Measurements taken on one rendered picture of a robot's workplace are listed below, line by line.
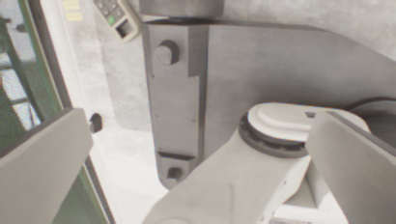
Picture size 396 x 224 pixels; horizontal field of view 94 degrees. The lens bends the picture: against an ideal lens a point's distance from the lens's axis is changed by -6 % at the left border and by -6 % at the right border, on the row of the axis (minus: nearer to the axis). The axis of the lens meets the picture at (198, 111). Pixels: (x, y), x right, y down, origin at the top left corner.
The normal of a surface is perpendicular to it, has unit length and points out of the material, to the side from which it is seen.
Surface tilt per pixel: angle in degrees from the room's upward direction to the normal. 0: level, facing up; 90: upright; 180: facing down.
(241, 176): 90
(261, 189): 90
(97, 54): 0
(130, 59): 0
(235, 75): 0
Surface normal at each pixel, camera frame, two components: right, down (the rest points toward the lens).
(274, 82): -0.19, 0.48
